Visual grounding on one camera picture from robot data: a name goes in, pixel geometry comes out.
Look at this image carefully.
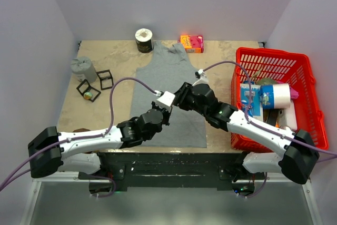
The grey sleeveless shirt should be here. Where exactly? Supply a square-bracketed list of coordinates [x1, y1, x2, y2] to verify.
[131, 41, 207, 148]

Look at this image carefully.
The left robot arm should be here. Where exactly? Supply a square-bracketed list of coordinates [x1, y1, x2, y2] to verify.
[28, 100, 172, 178]

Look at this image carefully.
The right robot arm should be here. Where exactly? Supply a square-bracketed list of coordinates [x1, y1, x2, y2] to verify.
[173, 83, 319, 184]

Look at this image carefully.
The black brooch display case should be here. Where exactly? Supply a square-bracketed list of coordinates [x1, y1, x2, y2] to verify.
[96, 70, 114, 90]

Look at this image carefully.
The round iridescent brooch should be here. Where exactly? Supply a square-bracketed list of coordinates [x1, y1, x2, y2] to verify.
[83, 92, 92, 100]

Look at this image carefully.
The orange pink snack box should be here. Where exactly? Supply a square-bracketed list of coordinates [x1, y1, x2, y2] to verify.
[177, 35, 204, 53]

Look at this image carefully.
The blue razor package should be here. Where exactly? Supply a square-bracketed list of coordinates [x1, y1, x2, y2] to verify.
[240, 83, 263, 121]

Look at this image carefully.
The toilet paper roll black wrapper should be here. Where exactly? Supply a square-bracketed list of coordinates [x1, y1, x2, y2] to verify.
[135, 28, 153, 53]

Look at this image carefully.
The green round fruit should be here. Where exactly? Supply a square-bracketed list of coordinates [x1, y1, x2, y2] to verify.
[256, 78, 278, 86]

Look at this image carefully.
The brown wooden block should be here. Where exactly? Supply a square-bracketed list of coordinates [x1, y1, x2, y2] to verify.
[73, 128, 90, 133]

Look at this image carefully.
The blue white wipes roll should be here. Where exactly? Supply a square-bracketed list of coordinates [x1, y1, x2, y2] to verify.
[259, 83, 291, 109]

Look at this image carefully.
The grey paper roll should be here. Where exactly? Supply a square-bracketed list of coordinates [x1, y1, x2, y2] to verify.
[71, 56, 97, 83]

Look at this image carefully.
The white box in basket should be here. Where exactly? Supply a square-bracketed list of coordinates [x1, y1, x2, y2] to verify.
[278, 100, 298, 131]

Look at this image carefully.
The pink packet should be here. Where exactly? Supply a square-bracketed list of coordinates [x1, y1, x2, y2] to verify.
[290, 87, 299, 100]

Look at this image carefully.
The red plastic basket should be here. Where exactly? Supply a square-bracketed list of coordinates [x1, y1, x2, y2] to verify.
[231, 47, 329, 150]

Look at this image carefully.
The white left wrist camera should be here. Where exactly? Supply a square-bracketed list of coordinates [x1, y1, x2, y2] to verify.
[155, 90, 175, 111]

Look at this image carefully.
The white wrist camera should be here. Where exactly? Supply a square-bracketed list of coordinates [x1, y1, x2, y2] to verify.
[155, 90, 175, 111]
[192, 69, 209, 86]

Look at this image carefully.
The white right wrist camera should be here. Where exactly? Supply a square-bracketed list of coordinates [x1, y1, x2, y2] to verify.
[192, 69, 209, 86]

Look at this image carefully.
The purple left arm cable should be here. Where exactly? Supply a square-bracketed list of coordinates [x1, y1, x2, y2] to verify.
[0, 77, 158, 191]

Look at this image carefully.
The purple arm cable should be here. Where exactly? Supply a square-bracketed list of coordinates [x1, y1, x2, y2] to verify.
[202, 61, 337, 162]
[0, 77, 158, 191]

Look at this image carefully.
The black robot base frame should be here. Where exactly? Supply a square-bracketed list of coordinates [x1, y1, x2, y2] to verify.
[89, 152, 265, 193]

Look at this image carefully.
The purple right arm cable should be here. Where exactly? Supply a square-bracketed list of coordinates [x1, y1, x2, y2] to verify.
[202, 61, 337, 162]

